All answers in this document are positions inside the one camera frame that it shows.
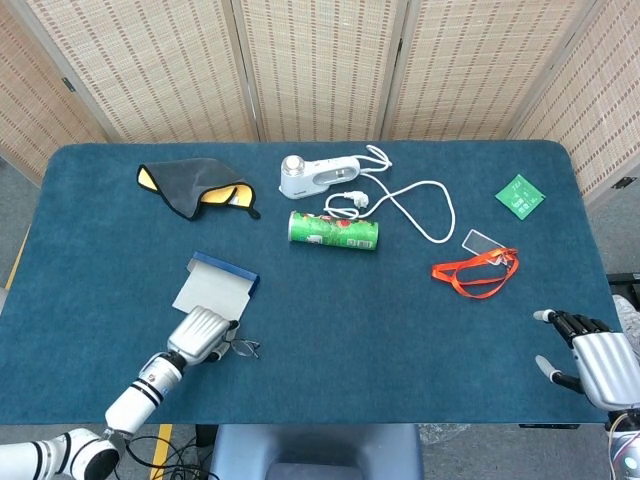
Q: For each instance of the green chips can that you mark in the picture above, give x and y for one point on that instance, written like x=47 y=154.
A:
x=335 y=231

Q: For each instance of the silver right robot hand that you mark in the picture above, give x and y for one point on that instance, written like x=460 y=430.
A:
x=610 y=370

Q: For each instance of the woven bamboo screen panel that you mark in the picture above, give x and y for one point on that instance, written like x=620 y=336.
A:
x=150 y=65
x=475 y=65
x=320 y=65
x=600 y=100
x=30 y=100

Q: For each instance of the green square packet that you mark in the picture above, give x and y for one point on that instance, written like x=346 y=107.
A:
x=520 y=196

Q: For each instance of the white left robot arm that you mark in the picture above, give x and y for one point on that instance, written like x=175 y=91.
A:
x=135 y=400

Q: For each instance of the yellow floor tape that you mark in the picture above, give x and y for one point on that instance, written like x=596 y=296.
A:
x=17 y=260

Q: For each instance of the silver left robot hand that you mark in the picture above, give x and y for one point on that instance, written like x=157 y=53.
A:
x=197 y=332

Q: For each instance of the blue grey robot torso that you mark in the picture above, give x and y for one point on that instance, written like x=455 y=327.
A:
x=320 y=450

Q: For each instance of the blue eyeglass case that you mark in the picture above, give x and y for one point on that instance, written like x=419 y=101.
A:
x=215 y=290

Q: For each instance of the wire-rim eyeglasses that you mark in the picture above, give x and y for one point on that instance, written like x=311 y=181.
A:
x=244 y=347

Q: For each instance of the black furniture base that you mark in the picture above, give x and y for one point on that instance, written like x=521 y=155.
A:
x=625 y=280

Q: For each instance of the clear plastic badge holder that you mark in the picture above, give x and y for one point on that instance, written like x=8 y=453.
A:
x=481 y=242

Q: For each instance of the teal carpet table cover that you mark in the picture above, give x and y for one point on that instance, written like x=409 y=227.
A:
x=350 y=325

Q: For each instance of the grey and yellow cloth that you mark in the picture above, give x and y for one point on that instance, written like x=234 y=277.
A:
x=190 y=180

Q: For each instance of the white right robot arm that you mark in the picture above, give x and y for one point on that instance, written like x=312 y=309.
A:
x=627 y=450

